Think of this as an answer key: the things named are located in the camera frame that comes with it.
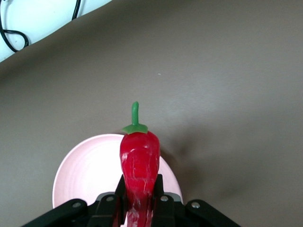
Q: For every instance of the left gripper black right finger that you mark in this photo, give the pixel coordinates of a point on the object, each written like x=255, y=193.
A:
x=168, y=212

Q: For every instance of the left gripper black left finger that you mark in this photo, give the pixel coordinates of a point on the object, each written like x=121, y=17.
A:
x=106, y=212

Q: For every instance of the red chili pepper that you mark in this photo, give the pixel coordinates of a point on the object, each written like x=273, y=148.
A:
x=139, y=160

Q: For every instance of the pink round plate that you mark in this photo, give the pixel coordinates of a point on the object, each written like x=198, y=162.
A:
x=82, y=170

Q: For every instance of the brown table cover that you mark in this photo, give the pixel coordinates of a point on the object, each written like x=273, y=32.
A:
x=213, y=71

